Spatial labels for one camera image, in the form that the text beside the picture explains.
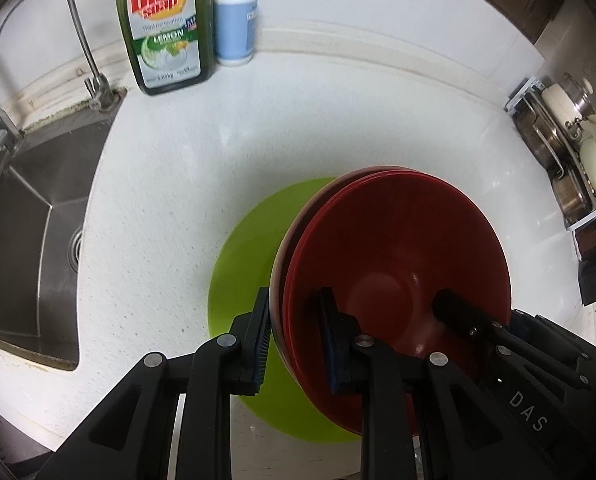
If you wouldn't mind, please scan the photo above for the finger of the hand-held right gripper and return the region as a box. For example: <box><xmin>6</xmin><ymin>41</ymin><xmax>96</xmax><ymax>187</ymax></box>
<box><xmin>432</xmin><ymin>287</ymin><xmax>519</xmax><ymax>356</ymax></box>

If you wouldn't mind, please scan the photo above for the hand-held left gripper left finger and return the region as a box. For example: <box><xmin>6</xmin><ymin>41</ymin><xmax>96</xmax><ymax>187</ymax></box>
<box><xmin>35</xmin><ymin>287</ymin><xmax>274</xmax><ymax>480</ymax></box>

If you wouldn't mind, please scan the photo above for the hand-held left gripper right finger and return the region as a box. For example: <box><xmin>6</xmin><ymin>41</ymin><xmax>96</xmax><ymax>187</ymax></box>
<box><xmin>318</xmin><ymin>287</ymin><xmax>524</xmax><ymax>480</ymax></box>

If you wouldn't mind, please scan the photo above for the pink bowl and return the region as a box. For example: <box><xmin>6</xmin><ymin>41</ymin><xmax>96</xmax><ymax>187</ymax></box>
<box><xmin>269</xmin><ymin>165</ymin><xmax>419</xmax><ymax>356</ymax></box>

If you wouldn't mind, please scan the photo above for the red and black bowl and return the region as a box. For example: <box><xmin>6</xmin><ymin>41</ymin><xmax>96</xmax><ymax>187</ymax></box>
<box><xmin>282</xmin><ymin>170</ymin><xmax>511</xmax><ymax>438</ymax></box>

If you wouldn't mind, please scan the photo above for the green plate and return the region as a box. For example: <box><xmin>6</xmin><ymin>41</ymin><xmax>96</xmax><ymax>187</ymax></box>
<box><xmin>207</xmin><ymin>176</ymin><xmax>364</xmax><ymax>445</ymax></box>

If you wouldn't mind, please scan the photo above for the brown glass jar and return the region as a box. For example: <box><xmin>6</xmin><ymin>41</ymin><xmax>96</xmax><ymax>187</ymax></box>
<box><xmin>573</xmin><ymin>217</ymin><xmax>596</xmax><ymax>261</ymax></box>

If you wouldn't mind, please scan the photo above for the stainless steel pot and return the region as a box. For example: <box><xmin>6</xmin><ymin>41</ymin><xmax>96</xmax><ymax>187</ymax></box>
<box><xmin>553</xmin><ymin>170</ymin><xmax>596</xmax><ymax>226</ymax></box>
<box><xmin>518</xmin><ymin>110</ymin><xmax>566</xmax><ymax>178</ymax></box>

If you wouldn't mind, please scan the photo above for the metal and white pot rack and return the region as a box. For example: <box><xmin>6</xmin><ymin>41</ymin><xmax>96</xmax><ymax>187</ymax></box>
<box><xmin>504</xmin><ymin>76</ymin><xmax>596</xmax><ymax>231</ymax></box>

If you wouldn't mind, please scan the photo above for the white pot with glass lid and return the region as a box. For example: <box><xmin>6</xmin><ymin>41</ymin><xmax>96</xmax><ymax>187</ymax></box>
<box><xmin>540</xmin><ymin>74</ymin><xmax>596</xmax><ymax>128</ymax></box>

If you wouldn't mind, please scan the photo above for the stainless steel sink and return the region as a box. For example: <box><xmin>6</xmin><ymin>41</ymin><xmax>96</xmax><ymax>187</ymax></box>
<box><xmin>0</xmin><ymin>92</ymin><xmax>129</xmax><ymax>373</ymax></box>

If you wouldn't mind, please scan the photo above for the slim gooseneck metal faucet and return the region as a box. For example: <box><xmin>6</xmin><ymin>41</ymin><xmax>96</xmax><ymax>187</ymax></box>
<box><xmin>0</xmin><ymin>0</ymin><xmax>124</xmax><ymax>111</ymax></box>

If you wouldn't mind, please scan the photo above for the white and blue pump bottle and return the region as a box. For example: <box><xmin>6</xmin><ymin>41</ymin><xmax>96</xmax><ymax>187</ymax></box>
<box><xmin>213</xmin><ymin>0</ymin><xmax>259</xmax><ymax>66</ymax></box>

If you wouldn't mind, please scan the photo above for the green dish soap bottle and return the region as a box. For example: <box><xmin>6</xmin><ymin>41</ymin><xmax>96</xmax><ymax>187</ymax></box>
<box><xmin>113</xmin><ymin>0</ymin><xmax>215</xmax><ymax>97</ymax></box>

